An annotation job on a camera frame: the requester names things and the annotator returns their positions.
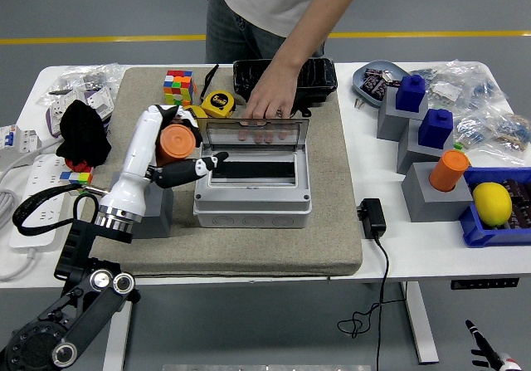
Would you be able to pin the blue plastic bottle block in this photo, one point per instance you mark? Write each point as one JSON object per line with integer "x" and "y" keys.
{"x": 435, "y": 130}
{"x": 410, "y": 95}

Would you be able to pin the grey-brown fabric mat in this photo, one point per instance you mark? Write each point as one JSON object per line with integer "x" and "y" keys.
{"x": 249, "y": 246}

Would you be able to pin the small metal clip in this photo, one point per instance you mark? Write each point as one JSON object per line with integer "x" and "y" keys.
{"x": 358, "y": 103}

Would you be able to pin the grey electrical junction box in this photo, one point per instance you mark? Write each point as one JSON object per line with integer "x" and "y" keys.
{"x": 253, "y": 205}

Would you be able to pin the blue-grey dish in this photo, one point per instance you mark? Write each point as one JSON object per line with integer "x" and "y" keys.
{"x": 361, "y": 91}

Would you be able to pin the black plastic tray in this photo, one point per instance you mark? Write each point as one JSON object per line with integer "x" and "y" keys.
{"x": 319, "y": 80}

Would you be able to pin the black table control panel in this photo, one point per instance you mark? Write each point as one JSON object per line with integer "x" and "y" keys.
{"x": 485, "y": 284}

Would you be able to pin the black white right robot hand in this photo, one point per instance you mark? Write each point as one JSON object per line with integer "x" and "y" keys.
{"x": 483, "y": 346}

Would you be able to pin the small red plastic piece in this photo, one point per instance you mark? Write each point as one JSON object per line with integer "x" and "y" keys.
{"x": 79, "y": 165}

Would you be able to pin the grey block holder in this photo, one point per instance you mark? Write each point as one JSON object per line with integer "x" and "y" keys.
{"x": 390, "y": 122}
{"x": 159, "y": 213}
{"x": 431, "y": 205}
{"x": 408, "y": 155}

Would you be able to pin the black power adapter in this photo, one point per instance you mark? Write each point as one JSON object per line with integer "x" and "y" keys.
{"x": 373, "y": 217}

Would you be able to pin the small colourful puzzle cube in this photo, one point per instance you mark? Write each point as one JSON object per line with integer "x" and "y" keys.
{"x": 79, "y": 177}

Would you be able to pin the yellow lemon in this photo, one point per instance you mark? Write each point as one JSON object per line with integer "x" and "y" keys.
{"x": 491, "y": 205}

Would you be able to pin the white power strip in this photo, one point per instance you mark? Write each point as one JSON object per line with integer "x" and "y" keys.
{"x": 41, "y": 172}

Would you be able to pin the black cloth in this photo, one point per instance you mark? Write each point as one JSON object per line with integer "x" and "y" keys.
{"x": 83, "y": 134}

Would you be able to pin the white wall switch panel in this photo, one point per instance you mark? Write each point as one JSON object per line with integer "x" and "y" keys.
{"x": 99, "y": 101}

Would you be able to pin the blue plastic bin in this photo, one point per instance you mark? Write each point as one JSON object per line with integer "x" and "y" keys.
{"x": 481, "y": 234}

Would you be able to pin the person's left forearm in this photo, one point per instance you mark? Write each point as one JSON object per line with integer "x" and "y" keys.
{"x": 315, "y": 22}

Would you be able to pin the black tweezers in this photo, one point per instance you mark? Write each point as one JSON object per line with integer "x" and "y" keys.
{"x": 209, "y": 80}

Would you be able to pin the yellow tape measure black label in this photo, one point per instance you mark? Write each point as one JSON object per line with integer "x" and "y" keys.
{"x": 217, "y": 104}

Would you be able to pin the small green piece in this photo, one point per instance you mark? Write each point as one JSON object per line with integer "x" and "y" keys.
{"x": 459, "y": 146}

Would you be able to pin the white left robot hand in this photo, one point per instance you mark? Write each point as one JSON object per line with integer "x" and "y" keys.
{"x": 132, "y": 167}

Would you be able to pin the dark components pile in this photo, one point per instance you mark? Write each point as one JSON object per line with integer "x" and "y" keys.
{"x": 520, "y": 205}

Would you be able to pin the dark wrapped candy packet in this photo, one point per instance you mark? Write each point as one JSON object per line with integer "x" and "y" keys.
{"x": 370, "y": 83}
{"x": 372, "y": 72}
{"x": 381, "y": 89}

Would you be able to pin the person's left hand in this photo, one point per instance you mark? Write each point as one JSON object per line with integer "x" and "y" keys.
{"x": 269, "y": 97}

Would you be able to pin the orange cylinder battery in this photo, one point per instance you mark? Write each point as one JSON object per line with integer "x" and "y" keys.
{"x": 448, "y": 172}
{"x": 176, "y": 143}

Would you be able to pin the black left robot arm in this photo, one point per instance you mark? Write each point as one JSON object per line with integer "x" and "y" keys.
{"x": 79, "y": 304}

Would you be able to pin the white socket purple back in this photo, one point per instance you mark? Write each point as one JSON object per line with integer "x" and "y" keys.
{"x": 55, "y": 115}

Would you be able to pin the large colourful puzzle cube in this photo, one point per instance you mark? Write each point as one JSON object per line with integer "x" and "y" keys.
{"x": 179, "y": 89}

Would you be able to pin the clear hinged box lid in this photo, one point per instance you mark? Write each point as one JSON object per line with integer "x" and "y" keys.
{"x": 298, "y": 134}

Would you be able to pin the white circuit breaker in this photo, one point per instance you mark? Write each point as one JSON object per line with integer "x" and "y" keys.
{"x": 18, "y": 138}

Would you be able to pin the clear bag of small parts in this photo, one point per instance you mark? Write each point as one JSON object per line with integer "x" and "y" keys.
{"x": 485, "y": 91}
{"x": 471, "y": 128}
{"x": 444, "y": 91}
{"x": 52, "y": 95}
{"x": 91, "y": 74}
{"x": 510, "y": 134}

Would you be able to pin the white table leg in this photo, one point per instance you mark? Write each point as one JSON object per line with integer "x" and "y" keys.
{"x": 118, "y": 338}
{"x": 421, "y": 321}

